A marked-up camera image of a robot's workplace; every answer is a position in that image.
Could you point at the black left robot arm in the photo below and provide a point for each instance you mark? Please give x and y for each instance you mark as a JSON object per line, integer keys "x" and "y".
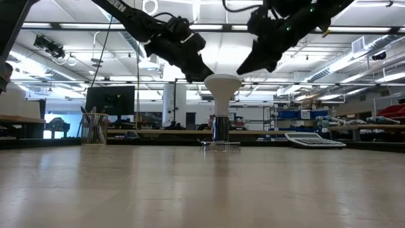
{"x": 133, "y": 17}

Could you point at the chrome lamp socket base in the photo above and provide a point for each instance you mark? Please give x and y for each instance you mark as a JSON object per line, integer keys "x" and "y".
{"x": 220, "y": 128}

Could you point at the person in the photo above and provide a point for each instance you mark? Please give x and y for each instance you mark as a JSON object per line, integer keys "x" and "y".
{"x": 207, "y": 124}
{"x": 5, "y": 74}

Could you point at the white box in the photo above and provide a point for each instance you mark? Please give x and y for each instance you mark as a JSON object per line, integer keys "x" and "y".
{"x": 19, "y": 106}

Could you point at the white reflector lightbulb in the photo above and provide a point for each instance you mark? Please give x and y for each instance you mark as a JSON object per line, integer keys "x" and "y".
{"x": 223, "y": 88}

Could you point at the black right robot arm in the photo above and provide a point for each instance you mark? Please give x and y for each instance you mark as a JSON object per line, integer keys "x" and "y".
{"x": 316, "y": 12}

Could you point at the wooden workbench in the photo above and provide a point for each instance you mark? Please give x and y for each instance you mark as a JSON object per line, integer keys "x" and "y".
{"x": 373, "y": 127}

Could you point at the wooden desk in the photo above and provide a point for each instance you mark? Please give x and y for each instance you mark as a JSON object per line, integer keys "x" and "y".
{"x": 158, "y": 132}

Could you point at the dark pen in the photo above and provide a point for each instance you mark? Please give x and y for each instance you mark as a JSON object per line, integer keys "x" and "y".
{"x": 83, "y": 110}

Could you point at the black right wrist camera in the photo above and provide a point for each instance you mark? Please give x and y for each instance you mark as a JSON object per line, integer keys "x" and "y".
{"x": 261, "y": 22}

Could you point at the grey wrapped bundle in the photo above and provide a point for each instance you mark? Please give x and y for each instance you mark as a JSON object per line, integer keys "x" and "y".
{"x": 383, "y": 120}
{"x": 332, "y": 120}

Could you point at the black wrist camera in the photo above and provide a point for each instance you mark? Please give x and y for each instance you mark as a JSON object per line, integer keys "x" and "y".
{"x": 178, "y": 27}
{"x": 261, "y": 22}

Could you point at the red bin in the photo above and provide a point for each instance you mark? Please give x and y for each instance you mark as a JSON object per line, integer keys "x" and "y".
{"x": 394, "y": 111}

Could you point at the black computer monitor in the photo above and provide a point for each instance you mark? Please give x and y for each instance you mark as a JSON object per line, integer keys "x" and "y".
{"x": 110, "y": 99}

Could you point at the white desk calculator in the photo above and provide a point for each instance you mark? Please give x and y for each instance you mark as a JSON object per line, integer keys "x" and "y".
{"x": 313, "y": 141}

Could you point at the black camera on mount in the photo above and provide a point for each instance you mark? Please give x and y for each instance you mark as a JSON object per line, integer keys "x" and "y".
{"x": 49, "y": 47}

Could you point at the white air vent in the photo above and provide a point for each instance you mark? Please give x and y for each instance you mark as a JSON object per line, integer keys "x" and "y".
{"x": 358, "y": 45}

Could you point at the black ceiling device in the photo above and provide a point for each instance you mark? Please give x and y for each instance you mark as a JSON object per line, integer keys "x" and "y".
{"x": 379, "y": 56}

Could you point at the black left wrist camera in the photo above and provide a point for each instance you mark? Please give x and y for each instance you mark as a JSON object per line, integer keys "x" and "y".
{"x": 178, "y": 27}

